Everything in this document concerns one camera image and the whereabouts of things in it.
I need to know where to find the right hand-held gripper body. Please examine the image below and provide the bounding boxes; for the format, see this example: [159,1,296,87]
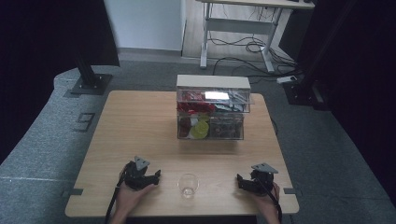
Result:
[246,162,279,196]

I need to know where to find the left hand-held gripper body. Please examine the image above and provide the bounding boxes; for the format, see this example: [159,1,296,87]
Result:
[123,156,154,191]

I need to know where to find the clear glass cup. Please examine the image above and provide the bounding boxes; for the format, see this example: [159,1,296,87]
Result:
[177,173,200,199]

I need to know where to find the pile of dark brown pieces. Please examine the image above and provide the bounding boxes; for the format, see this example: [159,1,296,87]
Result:
[209,113,244,140]

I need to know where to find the clear acrylic drawer box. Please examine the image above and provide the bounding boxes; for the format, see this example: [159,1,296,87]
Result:
[176,74,255,141]

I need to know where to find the person's left hand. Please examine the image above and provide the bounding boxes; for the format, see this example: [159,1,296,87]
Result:
[115,181,157,217]

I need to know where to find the person's right hand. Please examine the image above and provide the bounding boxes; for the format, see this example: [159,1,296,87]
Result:
[250,182,281,217]

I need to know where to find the dark red dried pieces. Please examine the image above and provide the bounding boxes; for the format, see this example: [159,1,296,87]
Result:
[178,116,192,138]

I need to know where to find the yellow-green round slices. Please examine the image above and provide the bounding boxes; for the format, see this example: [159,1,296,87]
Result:
[190,114,211,140]

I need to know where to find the pile of grey packets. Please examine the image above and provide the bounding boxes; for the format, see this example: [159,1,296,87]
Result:
[214,91,250,113]

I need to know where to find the dark floor socket plate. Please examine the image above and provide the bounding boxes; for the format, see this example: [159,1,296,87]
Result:
[72,112,96,133]

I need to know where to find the pile of red packets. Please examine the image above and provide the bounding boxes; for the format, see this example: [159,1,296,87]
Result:
[177,91,217,115]

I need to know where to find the white power strip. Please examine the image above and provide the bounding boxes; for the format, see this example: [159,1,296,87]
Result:
[276,75,298,85]

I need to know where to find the dark curtain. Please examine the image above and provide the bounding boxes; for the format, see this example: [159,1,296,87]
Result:
[298,0,396,206]
[0,0,121,164]

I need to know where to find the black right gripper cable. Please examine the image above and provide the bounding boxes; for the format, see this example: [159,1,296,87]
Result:
[255,176,284,224]

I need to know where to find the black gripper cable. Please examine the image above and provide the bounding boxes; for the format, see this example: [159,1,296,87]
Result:
[104,164,130,224]
[255,176,284,224]

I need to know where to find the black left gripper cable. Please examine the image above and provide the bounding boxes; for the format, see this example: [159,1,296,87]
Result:
[104,164,130,224]

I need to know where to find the black stand with base plate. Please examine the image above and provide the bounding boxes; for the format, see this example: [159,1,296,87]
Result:
[69,52,114,96]
[281,0,359,112]

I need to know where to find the tangle of black floor cables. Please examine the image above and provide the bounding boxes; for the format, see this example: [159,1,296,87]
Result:
[207,29,304,85]

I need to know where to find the white metal frame desk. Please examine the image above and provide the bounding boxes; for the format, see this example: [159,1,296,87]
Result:
[195,0,316,75]

